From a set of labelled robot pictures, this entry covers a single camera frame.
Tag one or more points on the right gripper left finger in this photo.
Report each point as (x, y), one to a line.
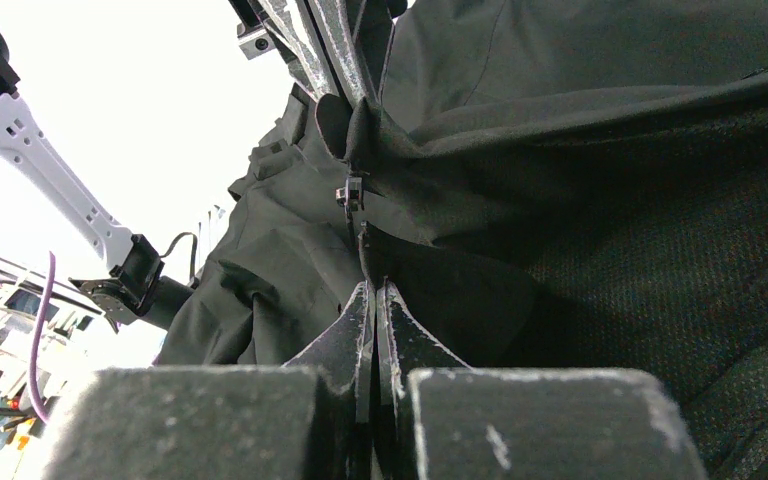
(339, 445)

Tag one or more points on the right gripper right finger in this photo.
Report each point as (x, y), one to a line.
(402, 345)

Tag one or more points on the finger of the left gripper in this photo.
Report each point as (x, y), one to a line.
(341, 62)
(294, 33)

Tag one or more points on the black zip jacket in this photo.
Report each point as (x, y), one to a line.
(548, 184)

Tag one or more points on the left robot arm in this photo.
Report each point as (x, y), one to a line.
(134, 287)

